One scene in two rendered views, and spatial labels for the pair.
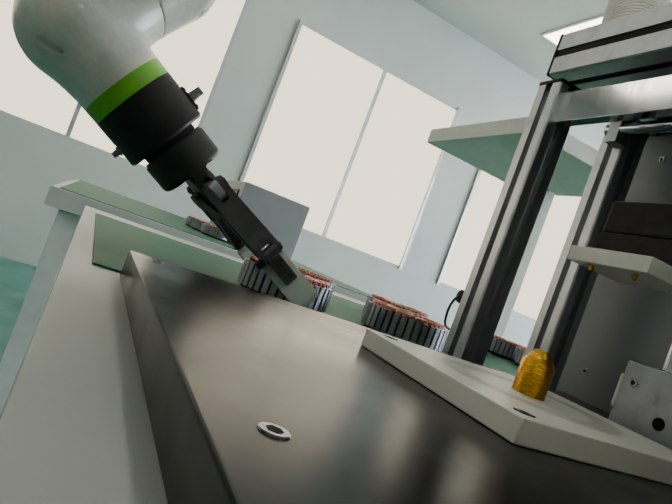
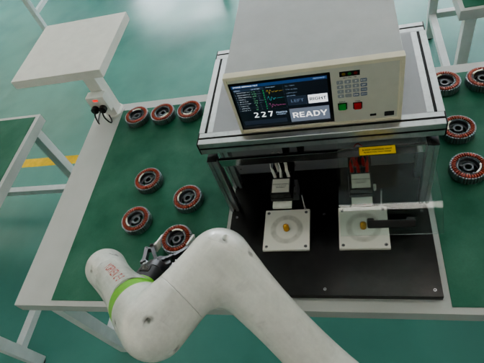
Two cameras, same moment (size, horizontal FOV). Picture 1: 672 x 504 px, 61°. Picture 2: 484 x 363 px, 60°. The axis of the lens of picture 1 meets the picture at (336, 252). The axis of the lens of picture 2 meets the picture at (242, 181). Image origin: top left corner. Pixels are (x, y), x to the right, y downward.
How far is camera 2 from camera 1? 1.24 m
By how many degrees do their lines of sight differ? 63
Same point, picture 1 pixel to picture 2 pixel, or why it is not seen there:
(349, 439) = (322, 280)
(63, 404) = (309, 306)
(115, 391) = (302, 301)
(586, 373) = (241, 169)
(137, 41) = not seen: hidden behind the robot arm
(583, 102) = (227, 163)
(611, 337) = not seen: hidden behind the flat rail
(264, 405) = (317, 287)
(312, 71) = not seen: outside the picture
